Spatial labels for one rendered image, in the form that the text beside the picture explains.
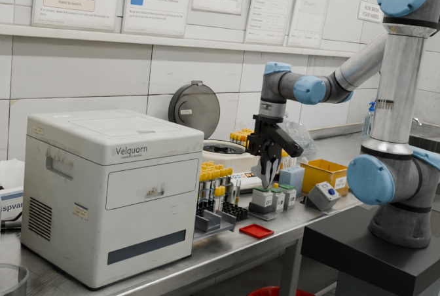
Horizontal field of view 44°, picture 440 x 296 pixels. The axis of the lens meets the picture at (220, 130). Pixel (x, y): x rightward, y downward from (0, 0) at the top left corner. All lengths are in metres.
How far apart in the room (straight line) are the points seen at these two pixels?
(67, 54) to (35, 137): 0.55
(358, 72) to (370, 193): 0.37
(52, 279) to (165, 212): 0.26
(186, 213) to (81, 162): 0.29
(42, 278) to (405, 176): 0.81
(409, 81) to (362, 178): 0.24
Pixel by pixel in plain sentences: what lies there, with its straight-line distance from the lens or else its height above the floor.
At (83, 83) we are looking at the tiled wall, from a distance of 1.77.
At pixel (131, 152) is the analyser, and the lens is 1.07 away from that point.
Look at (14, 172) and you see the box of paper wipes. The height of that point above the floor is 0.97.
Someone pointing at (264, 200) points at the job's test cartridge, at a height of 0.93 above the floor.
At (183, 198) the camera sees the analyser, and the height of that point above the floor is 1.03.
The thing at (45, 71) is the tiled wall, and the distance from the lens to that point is 1.69.
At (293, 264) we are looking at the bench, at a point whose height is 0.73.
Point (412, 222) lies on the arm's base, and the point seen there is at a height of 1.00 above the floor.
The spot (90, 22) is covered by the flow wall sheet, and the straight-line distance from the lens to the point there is 1.76.
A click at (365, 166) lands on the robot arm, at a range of 1.27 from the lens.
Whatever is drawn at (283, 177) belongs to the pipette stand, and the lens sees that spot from 1.78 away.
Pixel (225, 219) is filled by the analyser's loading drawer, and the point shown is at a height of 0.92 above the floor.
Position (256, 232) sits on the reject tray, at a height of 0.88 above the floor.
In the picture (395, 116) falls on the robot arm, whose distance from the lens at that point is 1.27.
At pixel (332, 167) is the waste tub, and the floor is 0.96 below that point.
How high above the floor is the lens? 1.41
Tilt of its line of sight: 11 degrees down
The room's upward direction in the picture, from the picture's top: 7 degrees clockwise
